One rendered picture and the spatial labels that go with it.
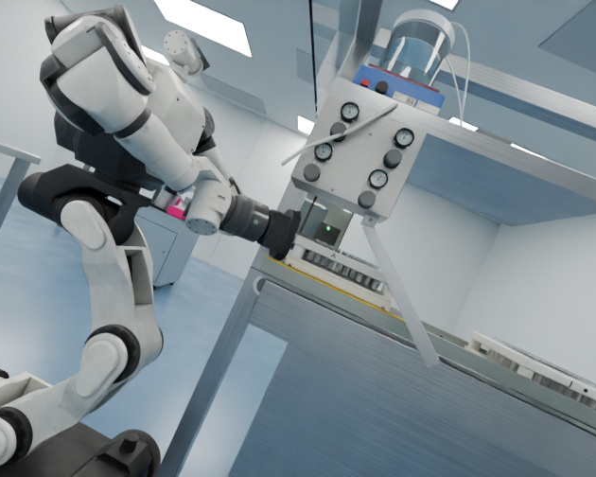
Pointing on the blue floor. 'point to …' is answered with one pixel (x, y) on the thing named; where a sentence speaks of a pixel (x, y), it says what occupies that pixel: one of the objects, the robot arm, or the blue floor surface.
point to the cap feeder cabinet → (166, 243)
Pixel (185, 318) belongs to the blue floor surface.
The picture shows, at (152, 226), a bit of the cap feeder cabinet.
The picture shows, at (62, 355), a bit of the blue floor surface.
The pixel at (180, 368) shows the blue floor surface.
